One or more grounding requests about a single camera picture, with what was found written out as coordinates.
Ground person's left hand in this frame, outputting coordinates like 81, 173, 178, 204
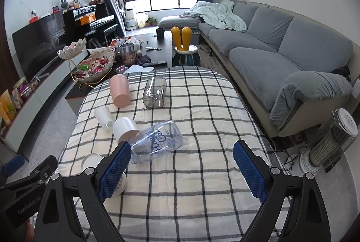
24, 218, 36, 242

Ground small translucent white cup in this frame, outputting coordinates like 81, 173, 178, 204
94, 106, 113, 130

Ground white round lid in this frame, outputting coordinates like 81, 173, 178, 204
81, 153, 129, 196

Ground row of snack packets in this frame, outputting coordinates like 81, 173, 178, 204
0, 76, 39, 131

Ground clear bottle with blue lettering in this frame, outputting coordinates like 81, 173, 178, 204
128, 120, 184, 165

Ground grey sofa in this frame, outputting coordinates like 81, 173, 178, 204
158, 0, 354, 139

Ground yellow rabbit-ear stool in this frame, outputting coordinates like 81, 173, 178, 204
171, 26, 199, 66

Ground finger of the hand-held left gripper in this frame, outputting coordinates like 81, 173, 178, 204
0, 155, 58, 196
3, 154, 26, 176

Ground white television cabinet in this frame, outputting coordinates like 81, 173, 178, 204
0, 60, 86, 161

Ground grey transparent cup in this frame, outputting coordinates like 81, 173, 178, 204
142, 77, 167, 109

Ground black television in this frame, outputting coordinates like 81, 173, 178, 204
11, 14, 67, 83

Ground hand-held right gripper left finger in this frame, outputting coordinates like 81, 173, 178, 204
35, 141, 133, 242

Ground light blue blanket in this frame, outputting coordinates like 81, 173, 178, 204
182, 1, 248, 33

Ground clear jar of nuts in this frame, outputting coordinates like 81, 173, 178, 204
119, 42, 136, 66

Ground checked tablecloth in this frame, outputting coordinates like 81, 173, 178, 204
58, 65, 291, 242

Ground white paper sheet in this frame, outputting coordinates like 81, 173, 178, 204
123, 64, 156, 74

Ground tiered shell snack dish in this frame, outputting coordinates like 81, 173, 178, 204
57, 38, 116, 89

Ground black piano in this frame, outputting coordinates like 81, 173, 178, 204
62, 3, 119, 46

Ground black coffee table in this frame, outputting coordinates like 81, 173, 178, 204
65, 32, 174, 116

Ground white plush toy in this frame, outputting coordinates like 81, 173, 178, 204
131, 37, 142, 56

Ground black item on sofa arm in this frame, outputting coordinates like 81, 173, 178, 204
331, 66, 352, 83

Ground white and pink cup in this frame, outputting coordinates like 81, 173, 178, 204
112, 117, 140, 146

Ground black floor cables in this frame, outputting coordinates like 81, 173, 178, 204
271, 139, 311, 168

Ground white electric heater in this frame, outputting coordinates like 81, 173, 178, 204
298, 108, 359, 175

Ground white air purifier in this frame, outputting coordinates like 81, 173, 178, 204
125, 8, 136, 30

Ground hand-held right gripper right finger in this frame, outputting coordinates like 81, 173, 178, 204
233, 140, 332, 242

